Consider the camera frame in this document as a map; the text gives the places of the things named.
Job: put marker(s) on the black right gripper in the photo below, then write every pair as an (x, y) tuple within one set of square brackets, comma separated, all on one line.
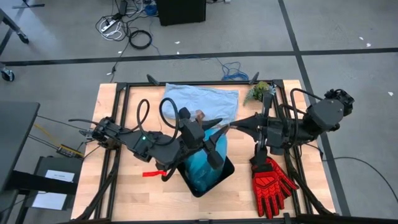
[(278, 132)]

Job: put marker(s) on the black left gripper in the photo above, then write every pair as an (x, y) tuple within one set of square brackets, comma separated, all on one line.
[(194, 133)]

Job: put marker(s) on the pale blue bag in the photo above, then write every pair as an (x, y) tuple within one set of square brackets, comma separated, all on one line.
[(211, 99)]

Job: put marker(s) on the blue trash bag liner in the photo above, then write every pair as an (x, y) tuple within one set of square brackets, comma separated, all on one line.
[(202, 168)]

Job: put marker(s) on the black trash bin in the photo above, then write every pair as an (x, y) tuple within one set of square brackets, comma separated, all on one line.
[(229, 171)]

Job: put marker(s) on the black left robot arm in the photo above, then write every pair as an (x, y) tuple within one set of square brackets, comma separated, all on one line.
[(146, 143)]

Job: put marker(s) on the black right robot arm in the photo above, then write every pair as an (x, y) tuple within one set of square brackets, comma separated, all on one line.
[(323, 115)]

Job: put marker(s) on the small potted plant black pot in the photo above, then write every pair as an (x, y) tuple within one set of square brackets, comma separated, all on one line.
[(256, 91)]

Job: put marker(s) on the red black work glove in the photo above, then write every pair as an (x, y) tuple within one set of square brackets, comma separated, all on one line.
[(270, 189)]

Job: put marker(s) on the black computer tower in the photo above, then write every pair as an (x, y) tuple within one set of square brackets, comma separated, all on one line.
[(180, 12)]

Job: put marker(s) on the small electronics board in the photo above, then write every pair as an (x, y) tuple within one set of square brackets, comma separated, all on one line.
[(66, 151)]

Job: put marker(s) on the white power strip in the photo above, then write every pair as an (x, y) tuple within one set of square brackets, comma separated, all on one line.
[(108, 25)]

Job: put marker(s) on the black power adapter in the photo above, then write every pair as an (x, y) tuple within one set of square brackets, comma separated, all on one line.
[(123, 7)]

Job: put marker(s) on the black box on floor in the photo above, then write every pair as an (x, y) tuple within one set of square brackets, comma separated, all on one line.
[(62, 161)]

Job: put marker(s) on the white paper label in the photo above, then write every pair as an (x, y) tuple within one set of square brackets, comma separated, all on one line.
[(60, 175)]

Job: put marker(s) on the white paper sheet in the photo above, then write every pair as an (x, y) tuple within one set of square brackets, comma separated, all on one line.
[(49, 201)]

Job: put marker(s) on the black desk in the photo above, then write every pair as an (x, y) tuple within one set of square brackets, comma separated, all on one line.
[(15, 140)]

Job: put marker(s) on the black cart leg with caster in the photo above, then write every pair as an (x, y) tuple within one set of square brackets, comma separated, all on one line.
[(23, 38)]

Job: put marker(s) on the black caster wheel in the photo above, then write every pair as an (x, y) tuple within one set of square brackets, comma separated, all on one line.
[(7, 74)]

